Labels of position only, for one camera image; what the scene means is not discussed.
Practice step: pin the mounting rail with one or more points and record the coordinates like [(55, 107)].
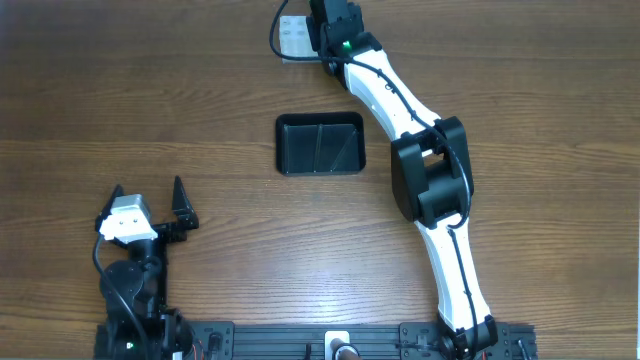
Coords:
[(280, 342)]

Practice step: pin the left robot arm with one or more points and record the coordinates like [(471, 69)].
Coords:
[(127, 285)]

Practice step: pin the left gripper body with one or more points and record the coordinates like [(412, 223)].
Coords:
[(170, 234)]

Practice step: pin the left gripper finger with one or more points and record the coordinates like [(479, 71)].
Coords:
[(107, 207), (182, 210)]

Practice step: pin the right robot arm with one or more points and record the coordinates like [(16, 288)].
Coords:
[(375, 95)]

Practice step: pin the black tray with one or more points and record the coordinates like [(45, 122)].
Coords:
[(300, 150)]

